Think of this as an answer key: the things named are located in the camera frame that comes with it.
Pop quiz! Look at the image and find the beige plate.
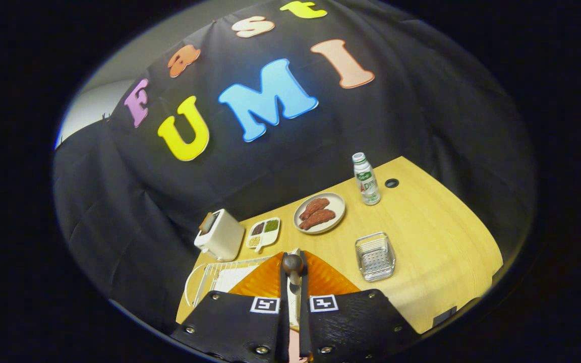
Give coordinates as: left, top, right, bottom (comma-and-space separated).
293, 192, 346, 235

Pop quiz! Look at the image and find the black backdrop cloth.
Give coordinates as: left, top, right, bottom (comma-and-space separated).
52, 0, 536, 333

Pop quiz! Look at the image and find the red meat piece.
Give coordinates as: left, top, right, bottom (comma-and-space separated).
303, 209, 336, 231
299, 198, 330, 221

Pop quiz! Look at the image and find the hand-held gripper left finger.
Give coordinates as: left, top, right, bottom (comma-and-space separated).
169, 251, 291, 363

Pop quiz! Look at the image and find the white toaster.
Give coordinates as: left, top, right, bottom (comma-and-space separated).
194, 209, 245, 262

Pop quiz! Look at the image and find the white green milk bottle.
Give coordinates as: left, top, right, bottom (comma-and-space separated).
352, 152, 381, 206

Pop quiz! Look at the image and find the metal wire basket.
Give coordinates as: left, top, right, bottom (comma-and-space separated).
355, 231, 396, 282

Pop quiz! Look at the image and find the white wire dish rack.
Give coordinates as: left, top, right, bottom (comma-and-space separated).
184, 256, 273, 309

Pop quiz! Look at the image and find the pink plate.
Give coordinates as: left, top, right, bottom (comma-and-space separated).
288, 328, 303, 363

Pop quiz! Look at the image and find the white divided dish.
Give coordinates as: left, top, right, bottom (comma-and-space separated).
246, 217, 281, 254

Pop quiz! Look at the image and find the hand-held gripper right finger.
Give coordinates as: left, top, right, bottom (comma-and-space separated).
298, 250, 420, 361

